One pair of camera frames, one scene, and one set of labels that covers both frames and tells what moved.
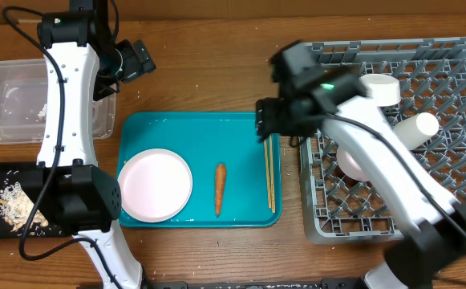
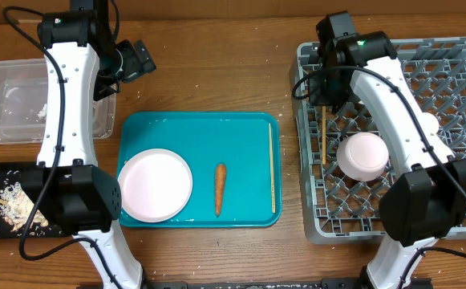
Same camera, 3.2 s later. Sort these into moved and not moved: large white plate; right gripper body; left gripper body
Moved: right gripper body
Not moved: left gripper body; large white plate
